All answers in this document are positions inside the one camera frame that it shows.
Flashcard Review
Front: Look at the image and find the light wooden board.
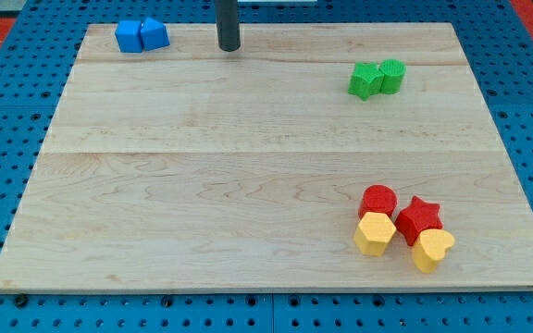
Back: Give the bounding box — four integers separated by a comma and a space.
0, 23, 533, 295

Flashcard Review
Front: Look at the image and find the red cylinder block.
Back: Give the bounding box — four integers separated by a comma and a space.
358, 184, 398, 218

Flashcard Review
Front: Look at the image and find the yellow hexagon block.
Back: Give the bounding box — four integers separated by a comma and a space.
353, 212, 396, 256

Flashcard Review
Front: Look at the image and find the green star block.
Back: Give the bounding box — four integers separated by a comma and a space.
348, 62, 384, 101

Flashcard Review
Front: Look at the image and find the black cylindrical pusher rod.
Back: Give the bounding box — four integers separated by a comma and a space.
215, 0, 241, 52

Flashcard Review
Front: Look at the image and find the green cylinder block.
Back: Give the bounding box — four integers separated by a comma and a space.
378, 59, 406, 94

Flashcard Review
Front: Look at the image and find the red star block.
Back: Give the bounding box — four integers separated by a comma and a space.
395, 196, 443, 246

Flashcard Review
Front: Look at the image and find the blue triangular prism block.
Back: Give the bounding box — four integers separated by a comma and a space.
141, 18, 170, 51

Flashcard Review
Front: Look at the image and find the yellow heart block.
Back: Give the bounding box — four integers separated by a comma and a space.
412, 228, 455, 274

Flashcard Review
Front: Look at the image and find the blue cube block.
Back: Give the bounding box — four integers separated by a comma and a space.
115, 20, 143, 53

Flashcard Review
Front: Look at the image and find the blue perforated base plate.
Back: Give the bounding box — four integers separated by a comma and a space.
0, 0, 533, 332

